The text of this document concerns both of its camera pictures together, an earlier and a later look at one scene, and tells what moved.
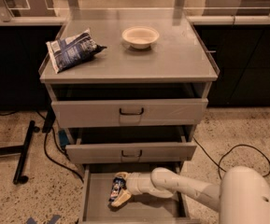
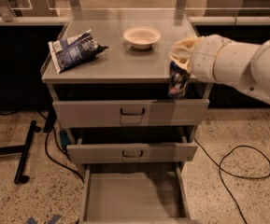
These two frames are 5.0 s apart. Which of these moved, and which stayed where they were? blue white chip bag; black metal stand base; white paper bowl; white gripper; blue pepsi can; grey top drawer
Moved: white gripper; blue pepsi can
Stayed: blue white chip bag; black metal stand base; white paper bowl; grey top drawer
